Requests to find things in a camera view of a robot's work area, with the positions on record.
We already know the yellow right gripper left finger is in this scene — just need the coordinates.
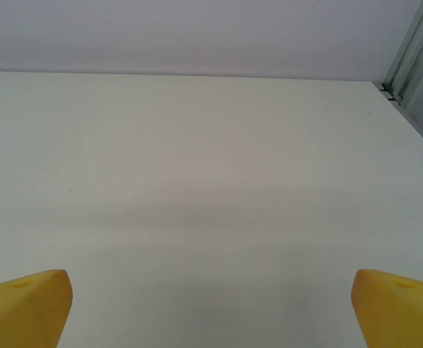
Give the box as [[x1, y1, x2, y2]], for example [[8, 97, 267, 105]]
[[0, 268, 75, 348]]

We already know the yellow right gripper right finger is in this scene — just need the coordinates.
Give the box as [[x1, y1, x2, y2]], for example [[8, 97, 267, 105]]
[[352, 268, 423, 348]]

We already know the aluminium frame corner post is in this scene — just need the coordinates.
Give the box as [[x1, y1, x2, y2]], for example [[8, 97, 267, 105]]
[[380, 0, 423, 106]]

